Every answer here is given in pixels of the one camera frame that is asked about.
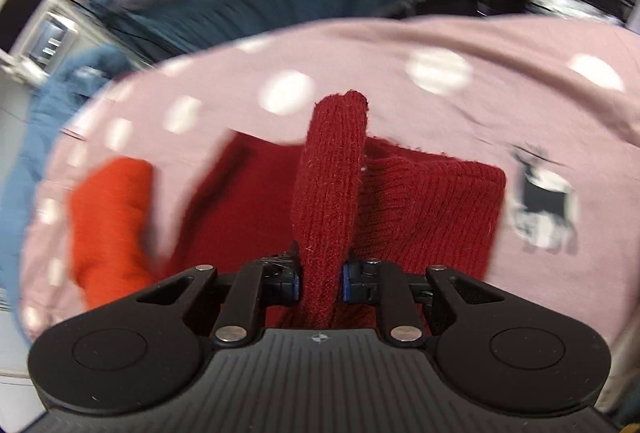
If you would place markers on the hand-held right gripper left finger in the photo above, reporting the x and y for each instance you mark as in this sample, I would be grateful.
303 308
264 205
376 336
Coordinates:
295 285

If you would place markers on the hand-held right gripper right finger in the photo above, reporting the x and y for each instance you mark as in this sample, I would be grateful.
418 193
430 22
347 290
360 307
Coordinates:
347 285

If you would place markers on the red knit sweater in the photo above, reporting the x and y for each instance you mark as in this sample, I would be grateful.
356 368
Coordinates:
330 193

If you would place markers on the orange knit garment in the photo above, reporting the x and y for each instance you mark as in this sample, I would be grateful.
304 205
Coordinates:
110 223

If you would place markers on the pink dotted printed bedsheet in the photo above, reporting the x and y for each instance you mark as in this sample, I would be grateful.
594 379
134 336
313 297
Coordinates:
380 53

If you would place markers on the light blue cloth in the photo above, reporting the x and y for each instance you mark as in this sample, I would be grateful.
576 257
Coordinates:
45 113

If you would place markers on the white monitor device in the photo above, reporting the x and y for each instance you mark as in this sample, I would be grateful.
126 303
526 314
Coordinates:
17 15

